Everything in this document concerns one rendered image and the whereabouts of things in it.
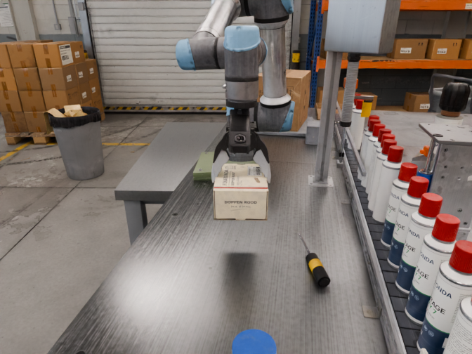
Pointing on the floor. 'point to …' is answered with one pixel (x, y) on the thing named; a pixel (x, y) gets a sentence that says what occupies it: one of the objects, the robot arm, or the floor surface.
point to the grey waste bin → (81, 150)
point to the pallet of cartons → (43, 85)
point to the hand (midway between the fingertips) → (241, 183)
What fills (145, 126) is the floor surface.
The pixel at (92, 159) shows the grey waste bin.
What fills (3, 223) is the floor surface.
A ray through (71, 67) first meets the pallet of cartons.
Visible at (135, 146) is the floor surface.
